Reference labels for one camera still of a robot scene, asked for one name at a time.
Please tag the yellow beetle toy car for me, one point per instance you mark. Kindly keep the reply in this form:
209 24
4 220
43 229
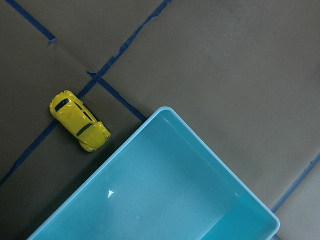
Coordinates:
73 114

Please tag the light blue plastic bin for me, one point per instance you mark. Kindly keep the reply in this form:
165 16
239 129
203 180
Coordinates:
163 183

